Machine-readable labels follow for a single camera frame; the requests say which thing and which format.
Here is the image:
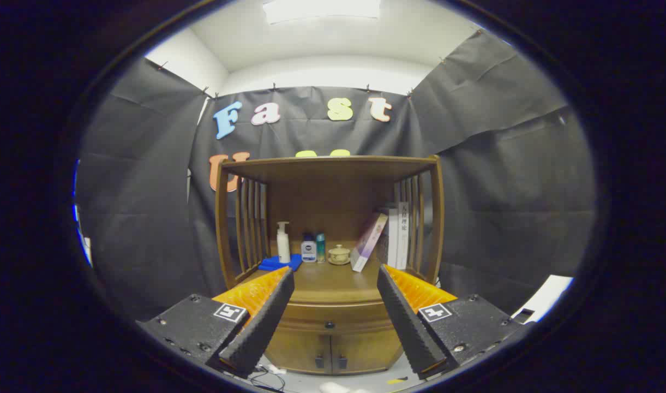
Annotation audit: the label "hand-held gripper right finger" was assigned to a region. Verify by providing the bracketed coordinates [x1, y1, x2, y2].
[377, 264, 535, 381]

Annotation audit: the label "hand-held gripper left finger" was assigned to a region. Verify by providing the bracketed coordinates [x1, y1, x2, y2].
[136, 266, 295, 378]

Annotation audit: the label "wooden drawer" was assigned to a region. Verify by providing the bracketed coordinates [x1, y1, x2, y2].
[275, 302, 407, 335]

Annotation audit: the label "wooden cabinet door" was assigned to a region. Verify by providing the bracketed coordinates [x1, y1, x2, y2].
[331, 330, 404, 375]
[265, 330, 332, 375]

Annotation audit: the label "wooden countertop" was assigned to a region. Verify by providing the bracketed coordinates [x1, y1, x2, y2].
[236, 255, 426, 305]

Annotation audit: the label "wooden cabinet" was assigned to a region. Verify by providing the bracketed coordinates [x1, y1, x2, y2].
[214, 154, 445, 376]

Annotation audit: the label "blue cloth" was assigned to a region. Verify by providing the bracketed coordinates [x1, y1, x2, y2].
[257, 254, 303, 272]

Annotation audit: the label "white pump bottle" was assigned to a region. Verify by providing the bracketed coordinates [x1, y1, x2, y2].
[277, 221, 291, 264]

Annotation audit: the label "patterned cover book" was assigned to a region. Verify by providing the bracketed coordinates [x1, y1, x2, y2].
[376, 206, 399, 268]

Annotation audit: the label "purple and white book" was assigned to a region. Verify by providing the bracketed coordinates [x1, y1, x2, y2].
[350, 213, 389, 272]

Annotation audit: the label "ceiling light panel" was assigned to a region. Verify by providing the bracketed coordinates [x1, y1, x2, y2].
[263, 0, 381, 25]

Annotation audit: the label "black floor cable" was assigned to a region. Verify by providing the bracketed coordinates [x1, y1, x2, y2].
[248, 365, 287, 392]

